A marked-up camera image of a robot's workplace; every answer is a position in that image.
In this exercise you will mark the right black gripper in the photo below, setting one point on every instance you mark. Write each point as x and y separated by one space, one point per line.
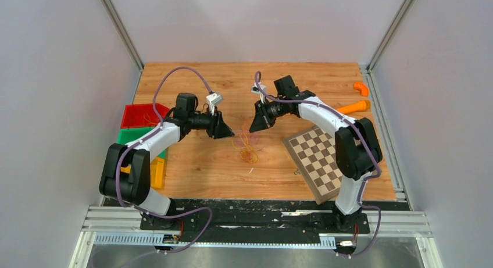
262 120

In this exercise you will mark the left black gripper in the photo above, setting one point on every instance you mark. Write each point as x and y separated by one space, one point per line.
218 129

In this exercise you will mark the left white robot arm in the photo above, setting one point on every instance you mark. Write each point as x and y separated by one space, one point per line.
171 129

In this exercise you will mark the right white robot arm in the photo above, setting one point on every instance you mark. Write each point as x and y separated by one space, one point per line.
357 149

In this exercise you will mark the wooden chessboard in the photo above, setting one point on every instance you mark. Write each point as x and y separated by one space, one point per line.
313 152

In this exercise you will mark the yellow plastic bin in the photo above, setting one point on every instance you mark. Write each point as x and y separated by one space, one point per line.
157 173

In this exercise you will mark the red plastic bin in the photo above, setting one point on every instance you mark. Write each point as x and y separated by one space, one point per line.
139 116

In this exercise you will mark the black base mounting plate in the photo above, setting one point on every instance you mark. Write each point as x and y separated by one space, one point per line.
254 221

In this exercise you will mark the green plastic bin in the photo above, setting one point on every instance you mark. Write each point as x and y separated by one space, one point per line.
131 134

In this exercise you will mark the orange plastic carrot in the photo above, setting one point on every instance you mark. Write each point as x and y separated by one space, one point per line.
360 106

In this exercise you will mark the orange curved pipe piece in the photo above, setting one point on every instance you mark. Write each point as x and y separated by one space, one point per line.
361 88

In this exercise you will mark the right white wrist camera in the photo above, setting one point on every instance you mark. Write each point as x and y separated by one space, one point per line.
261 90

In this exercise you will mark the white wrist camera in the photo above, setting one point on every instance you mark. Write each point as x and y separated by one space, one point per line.
261 90
212 101

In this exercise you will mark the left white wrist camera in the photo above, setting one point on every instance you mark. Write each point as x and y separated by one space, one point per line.
212 101

